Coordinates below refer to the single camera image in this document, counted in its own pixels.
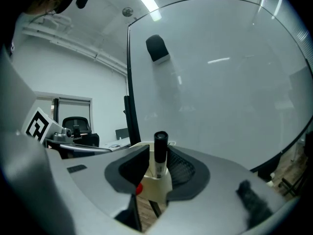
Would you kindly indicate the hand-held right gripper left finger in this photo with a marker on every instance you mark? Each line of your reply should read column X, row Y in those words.
column 93, row 180

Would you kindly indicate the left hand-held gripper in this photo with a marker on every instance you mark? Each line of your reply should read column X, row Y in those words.
column 36, row 127

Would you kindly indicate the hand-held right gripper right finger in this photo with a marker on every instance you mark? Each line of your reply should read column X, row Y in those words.
column 220, row 204

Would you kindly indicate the black marker pen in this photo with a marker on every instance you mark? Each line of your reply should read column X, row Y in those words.
column 161, row 150

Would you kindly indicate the white whiteboard on black stand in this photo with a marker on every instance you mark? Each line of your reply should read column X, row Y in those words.
column 220, row 82

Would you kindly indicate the black whiteboard eraser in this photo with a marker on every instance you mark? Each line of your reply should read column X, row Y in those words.
column 157, row 48

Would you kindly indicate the black office chair with headrest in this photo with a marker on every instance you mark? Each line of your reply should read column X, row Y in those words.
column 83, row 131

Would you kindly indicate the white desk with slanted leg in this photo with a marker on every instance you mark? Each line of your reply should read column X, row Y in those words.
column 117, row 143

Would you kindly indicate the dark desk partition panel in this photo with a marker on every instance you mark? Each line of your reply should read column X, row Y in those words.
column 121, row 133

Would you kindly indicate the grey window blind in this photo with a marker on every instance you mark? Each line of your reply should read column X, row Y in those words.
column 73, row 109

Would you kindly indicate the red round object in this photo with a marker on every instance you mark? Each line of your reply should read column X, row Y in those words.
column 139, row 188

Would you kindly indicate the white ceiling pipes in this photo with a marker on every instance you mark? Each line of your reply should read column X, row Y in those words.
column 80, row 48

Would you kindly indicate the round ceiling detector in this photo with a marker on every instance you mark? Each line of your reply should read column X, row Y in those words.
column 127, row 11

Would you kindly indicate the long ceiling light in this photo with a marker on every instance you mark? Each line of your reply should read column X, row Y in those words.
column 146, row 1

